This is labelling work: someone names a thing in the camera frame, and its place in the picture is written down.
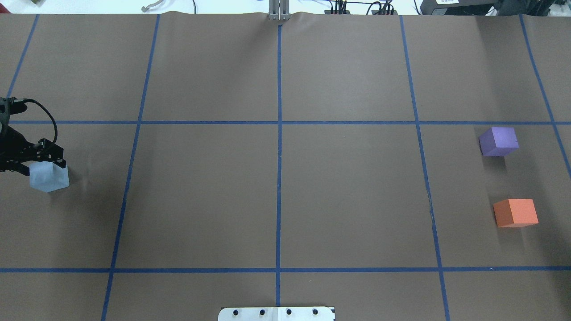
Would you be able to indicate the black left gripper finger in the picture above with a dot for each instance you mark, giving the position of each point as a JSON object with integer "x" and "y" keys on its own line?
{"x": 47, "y": 151}
{"x": 14, "y": 167}

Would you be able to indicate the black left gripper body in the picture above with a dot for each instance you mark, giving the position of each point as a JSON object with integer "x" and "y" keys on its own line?
{"x": 14, "y": 147}

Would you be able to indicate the light blue foam block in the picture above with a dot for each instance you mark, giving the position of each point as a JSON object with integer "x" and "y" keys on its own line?
{"x": 48, "y": 177}

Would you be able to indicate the purple foam block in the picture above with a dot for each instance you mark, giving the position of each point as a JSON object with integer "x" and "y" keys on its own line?
{"x": 498, "y": 142}

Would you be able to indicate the orange foam block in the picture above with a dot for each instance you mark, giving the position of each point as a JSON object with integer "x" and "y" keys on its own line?
{"x": 515, "y": 213}

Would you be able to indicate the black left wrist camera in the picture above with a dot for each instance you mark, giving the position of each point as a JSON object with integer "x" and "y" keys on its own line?
{"x": 12, "y": 106}

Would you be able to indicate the aluminium frame post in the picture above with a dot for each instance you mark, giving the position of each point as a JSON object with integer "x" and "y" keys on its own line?
{"x": 279, "y": 10}

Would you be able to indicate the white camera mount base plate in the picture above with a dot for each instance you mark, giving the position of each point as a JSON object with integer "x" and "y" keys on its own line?
{"x": 293, "y": 313}

